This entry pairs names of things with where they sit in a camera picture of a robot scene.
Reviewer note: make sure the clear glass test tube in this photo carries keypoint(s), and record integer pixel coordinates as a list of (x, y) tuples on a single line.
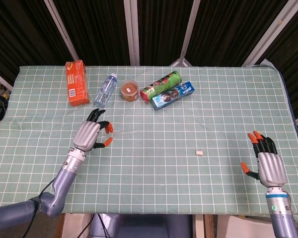
[(125, 133)]

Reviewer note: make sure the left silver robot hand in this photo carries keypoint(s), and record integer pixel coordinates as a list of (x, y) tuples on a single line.
[(85, 135)]

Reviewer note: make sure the clear plastic water bottle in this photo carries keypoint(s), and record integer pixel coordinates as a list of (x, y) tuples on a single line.
[(104, 91)]

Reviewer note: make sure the white screen frame post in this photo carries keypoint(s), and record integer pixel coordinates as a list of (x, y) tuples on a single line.
[(270, 32), (190, 32), (132, 32), (62, 29)]

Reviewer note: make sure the green chip can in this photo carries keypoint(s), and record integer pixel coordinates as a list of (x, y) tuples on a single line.
[(161, 85)]

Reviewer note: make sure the wooden table leg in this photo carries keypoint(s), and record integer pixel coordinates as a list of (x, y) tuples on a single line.
[(61, 228), (209, 228)]

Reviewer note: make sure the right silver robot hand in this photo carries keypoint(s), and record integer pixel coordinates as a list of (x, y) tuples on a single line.
[(272, 168)]

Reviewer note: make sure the green checked tablecloth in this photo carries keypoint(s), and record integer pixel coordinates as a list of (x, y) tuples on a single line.
[(149, 173)]

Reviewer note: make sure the blue cookie pack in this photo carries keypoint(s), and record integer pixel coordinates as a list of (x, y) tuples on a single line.
[(172, 95)]

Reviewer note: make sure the orange carton box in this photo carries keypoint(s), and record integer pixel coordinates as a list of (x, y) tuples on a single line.
[(77, 84)]

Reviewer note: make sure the small white stopper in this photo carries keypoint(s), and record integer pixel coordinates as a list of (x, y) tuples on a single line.
[(199, 152)]

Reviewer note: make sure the round jar with brown contents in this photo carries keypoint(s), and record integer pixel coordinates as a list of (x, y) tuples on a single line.
[(129, 90)]

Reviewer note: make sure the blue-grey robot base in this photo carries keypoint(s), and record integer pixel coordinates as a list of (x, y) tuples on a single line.
[(144, 226)]

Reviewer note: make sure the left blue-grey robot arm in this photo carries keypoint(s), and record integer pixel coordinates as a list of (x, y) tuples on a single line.
[(64, 178)]

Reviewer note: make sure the black pleated screen panel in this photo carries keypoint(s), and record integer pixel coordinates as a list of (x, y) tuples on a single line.
[(20, 32), (226, 29), (295, 49), (96, 29), (161, 29)]

